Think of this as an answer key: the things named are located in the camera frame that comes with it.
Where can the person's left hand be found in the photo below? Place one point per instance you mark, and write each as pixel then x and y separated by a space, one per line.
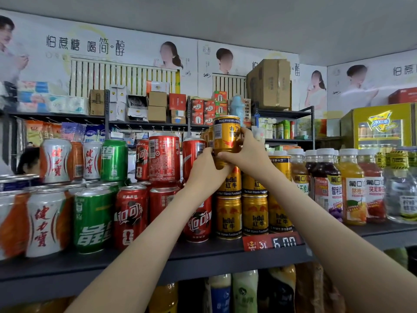
pixel 207 178

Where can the person's right hand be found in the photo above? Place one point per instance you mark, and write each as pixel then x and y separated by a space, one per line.
pixel 251 156

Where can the gold Red Bull can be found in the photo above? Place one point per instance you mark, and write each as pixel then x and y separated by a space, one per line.
pixel 227 137

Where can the group of red soda cans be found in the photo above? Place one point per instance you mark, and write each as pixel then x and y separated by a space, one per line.
pixel 163 166

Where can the stack of gold Red Bull cans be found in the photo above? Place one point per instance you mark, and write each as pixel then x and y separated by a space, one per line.
pixel 254 212

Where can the dark grey metal shelf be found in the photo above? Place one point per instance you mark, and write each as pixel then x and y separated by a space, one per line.
pixel 195 257

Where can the orange juice bottle white cap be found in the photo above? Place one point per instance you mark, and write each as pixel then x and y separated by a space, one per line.
pixel 353 189

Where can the white blue drink bottle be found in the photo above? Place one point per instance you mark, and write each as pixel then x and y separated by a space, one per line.
pixel 220 295

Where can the white green label bottle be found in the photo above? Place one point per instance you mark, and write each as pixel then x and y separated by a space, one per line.
pixel 245 291

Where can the red fruit juice bottle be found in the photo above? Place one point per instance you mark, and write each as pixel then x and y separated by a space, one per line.
pixel 372 185

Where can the amber tea bottle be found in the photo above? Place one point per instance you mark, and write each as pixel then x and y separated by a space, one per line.
pixel 309 290

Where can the green cap dark label bottle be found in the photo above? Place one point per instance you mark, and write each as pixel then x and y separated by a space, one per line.
pixel 401 189

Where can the person's left forearm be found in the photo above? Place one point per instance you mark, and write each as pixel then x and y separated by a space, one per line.
pixel 140 257

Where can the person's right forearm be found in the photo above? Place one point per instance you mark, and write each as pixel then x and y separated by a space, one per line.
pixel 345 251

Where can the row of small coloured bottles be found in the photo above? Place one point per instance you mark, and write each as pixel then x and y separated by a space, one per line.
pixel 277 130

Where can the red price tag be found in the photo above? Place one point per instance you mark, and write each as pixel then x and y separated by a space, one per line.
pixel 272 242

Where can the light blue plastic jug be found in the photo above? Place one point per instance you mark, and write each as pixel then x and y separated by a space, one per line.
pixel 238 107

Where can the stack of red cartons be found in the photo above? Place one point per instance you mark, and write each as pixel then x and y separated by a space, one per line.
pixel 208 108

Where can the large cardboard box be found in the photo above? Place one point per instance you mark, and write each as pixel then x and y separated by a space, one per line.
pixel 268 84

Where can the white cardboard boxes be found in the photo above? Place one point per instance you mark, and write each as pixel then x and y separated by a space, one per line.
pixel 127 101

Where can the yellow carton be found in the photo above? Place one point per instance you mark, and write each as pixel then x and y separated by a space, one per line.
pixel 378 127

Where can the small brown cardboard box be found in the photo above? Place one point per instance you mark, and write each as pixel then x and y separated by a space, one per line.
pixel 97 102

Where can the row of hanging snack packets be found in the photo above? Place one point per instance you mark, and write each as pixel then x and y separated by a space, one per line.
pixel 65 130

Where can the flat red carton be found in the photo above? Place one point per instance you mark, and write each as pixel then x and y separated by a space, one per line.
pixel 404 95

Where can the stack of white tissue packs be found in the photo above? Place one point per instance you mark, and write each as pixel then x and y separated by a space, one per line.
pixel 45 99

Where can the white wall radiator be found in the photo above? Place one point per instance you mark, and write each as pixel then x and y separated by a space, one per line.
pixel 229 86

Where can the wall poster with people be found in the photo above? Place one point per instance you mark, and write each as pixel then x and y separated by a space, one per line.
pixel 98 42

